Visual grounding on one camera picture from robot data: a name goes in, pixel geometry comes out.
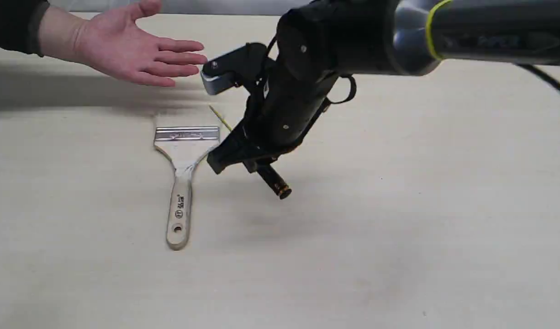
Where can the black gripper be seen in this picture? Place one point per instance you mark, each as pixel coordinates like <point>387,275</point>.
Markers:
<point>278,116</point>

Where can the person's open bare hand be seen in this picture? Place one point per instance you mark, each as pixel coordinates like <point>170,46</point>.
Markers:
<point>113,44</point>

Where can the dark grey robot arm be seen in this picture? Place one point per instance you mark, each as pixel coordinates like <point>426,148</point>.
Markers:
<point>409,37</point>

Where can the wide wooden-handled paint brush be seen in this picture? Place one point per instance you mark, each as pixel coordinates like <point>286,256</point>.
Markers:
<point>184,137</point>

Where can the forearm in black sleeve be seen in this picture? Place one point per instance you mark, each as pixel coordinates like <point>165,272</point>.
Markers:
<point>39,28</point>

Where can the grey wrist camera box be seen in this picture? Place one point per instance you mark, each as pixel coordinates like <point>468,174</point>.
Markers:
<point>240,67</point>

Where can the black and gold precision screwdriver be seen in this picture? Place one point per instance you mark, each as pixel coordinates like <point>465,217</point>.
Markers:
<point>275,182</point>

